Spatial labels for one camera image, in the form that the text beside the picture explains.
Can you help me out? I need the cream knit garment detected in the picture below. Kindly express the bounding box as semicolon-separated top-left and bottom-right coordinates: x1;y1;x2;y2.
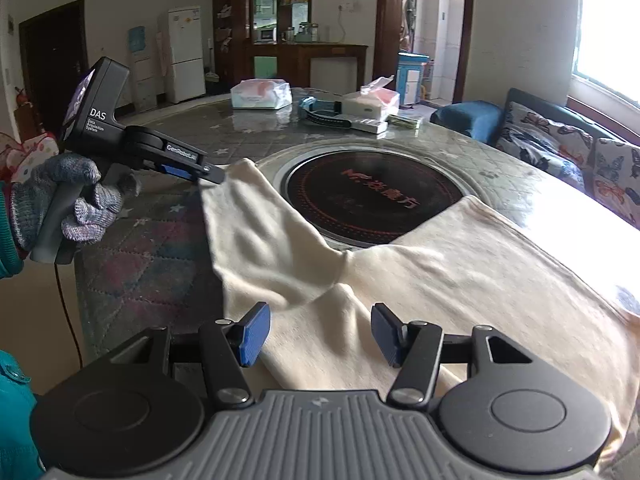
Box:
200;159;639;466

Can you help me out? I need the gloved left hand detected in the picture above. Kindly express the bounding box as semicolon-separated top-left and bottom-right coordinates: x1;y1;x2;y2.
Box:
6;153;140;254

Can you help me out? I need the white refrigerator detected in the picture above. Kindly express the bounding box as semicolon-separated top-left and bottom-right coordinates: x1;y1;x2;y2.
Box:
157;6;206;104

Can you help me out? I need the round black induction cooktop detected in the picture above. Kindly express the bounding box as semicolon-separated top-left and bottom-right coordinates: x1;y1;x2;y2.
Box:
279;148;465;248

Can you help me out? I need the soft tissue pack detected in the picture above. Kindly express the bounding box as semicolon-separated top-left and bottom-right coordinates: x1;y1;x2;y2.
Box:
230;79;293;110

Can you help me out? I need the dark wooden display cabinet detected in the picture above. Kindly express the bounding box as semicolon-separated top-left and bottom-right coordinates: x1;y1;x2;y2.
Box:
210;0;368;93

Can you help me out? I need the small green packet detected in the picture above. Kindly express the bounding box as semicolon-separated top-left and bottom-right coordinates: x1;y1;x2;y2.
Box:
386;114;423;130

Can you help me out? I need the teal jacket sleeve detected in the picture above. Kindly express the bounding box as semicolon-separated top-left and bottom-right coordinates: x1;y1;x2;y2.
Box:
1;182;43;479

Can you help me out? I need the blue sofa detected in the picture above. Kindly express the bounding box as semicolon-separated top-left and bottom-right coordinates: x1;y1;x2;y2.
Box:
431;88;622;148

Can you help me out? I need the left butterfly pillow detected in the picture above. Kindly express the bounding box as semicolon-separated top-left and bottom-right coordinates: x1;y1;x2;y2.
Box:
496;102;594;192

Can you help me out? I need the butterfly pillow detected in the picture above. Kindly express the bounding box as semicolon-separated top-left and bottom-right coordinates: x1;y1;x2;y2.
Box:
584;136;640;229
496;102;594;192

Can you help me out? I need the pink tissue box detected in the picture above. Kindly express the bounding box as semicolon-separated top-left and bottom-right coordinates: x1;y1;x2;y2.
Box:
342;76;400;122

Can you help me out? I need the right butterfly pillow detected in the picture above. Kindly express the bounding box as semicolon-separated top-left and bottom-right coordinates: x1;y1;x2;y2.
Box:
584;136;640;229

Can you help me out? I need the blue children's cabinet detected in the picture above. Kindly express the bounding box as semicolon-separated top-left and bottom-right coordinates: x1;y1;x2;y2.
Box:
396;52;431;107

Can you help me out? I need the window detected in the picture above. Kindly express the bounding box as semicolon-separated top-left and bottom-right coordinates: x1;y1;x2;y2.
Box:
573;0;639;106

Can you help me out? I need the black cable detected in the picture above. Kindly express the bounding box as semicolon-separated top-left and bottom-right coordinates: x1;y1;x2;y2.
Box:
52;259;87;369

